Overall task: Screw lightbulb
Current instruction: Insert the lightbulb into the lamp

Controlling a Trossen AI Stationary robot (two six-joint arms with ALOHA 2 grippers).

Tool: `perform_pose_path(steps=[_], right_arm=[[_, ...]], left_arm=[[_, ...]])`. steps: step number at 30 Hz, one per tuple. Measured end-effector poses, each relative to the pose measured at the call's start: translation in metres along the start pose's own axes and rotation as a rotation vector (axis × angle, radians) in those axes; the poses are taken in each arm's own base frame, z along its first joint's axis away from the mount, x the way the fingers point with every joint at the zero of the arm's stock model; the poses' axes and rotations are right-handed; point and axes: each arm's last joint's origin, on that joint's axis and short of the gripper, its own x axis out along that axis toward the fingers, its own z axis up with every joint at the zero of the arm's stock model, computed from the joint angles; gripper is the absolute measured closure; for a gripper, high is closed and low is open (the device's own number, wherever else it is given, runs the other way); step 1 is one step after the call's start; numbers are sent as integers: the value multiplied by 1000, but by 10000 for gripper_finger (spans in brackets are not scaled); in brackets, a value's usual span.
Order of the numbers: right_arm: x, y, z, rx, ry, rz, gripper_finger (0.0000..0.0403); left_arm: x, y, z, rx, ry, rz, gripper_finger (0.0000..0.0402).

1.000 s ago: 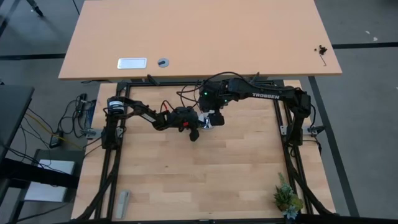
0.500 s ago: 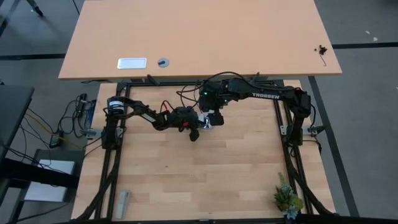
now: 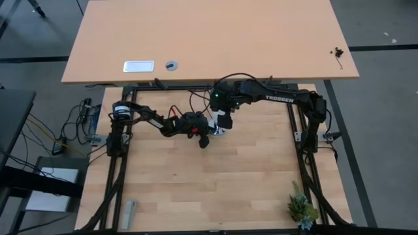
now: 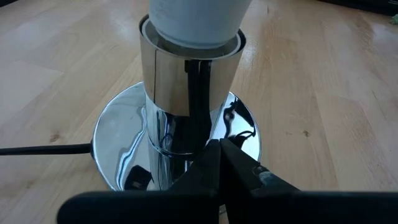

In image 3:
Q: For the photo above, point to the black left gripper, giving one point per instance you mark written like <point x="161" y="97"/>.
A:
<point x="194" y="124"/>

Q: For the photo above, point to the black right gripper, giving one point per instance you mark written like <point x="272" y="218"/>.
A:
<point x="225" y="96"/>

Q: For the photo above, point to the white lightbulb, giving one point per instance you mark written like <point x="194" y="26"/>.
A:
<point x="211" y="124"/>

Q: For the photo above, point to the chrome lamp socket base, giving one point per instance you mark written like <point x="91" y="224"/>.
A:
<point x="220" y="132"/>

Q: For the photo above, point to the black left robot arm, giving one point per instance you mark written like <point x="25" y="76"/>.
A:
<point x="114" y="143"/>

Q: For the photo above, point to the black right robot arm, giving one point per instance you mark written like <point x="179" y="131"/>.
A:
<point x="303" y="99"/>

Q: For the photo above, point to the black clamp lever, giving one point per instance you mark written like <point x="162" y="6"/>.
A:
<point x="268" y="79"/>
<point x="160" y="83"/>

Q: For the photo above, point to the beige wooden desk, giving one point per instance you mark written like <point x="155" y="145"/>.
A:
<point x="209" y="39"/>

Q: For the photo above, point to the silver rectangular desk plate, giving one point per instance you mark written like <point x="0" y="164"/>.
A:
<point x="138" y="66"/>

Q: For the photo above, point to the dark screws and hex key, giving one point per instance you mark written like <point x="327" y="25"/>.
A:
<point x="338" y="52"/>

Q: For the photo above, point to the artificial succulent plant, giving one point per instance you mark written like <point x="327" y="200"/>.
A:
<point x="300" y="207"/>

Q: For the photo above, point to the black power adapter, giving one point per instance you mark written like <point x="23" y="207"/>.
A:
<point x="58" y="147"/>

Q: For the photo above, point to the white box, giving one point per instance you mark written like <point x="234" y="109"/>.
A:
<point x="49" y="202"/>

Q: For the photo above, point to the black desk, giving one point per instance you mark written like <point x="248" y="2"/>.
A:
<point x="14" y="111"/>

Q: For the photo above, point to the black chair leg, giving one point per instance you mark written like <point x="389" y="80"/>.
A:
<point x="37" y="8"/>

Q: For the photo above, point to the black aluminium table frame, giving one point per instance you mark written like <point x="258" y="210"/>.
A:
<point x="176" y="87"/>

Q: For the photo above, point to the grey metal bracket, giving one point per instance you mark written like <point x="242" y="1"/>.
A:
<point x="94" y="140"/>
<point x="331" y="134"/>

